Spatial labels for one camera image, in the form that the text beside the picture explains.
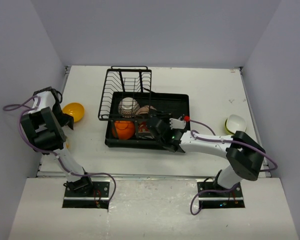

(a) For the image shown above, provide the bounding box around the yellow bowl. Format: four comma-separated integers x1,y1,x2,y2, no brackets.
62,102,85,123

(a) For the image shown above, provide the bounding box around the red bowl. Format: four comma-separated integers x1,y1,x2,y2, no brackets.
138,122,153,139

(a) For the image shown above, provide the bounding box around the pink flower bowl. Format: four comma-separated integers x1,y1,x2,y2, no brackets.
134,105,157,119

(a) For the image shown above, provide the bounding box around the lime green bowl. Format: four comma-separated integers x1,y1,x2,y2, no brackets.
227,114,247,132
224,119,235,135

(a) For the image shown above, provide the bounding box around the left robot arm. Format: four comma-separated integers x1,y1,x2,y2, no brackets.
19,86,94,197

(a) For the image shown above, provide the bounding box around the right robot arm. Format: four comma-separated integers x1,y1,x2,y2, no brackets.
146,116,266,197

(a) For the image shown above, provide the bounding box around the black drip tray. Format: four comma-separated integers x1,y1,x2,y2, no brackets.
98,90,190,150

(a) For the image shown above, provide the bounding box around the orange bowl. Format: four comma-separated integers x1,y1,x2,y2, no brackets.
112,120,136,140

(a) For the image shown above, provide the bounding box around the brown patterned bowl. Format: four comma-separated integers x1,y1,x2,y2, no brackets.
118,97,140,118

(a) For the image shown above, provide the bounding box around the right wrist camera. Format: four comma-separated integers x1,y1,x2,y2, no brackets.
169,115,190,130

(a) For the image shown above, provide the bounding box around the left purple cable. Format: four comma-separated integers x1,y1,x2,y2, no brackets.
2,96,116,204

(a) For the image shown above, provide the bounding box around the black wire dish rack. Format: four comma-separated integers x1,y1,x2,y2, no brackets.
97,65,161,139

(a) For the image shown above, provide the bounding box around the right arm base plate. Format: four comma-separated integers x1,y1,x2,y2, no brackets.
197,181,243,199

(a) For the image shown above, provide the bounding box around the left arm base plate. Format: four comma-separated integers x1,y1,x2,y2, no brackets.
64,181,110,201

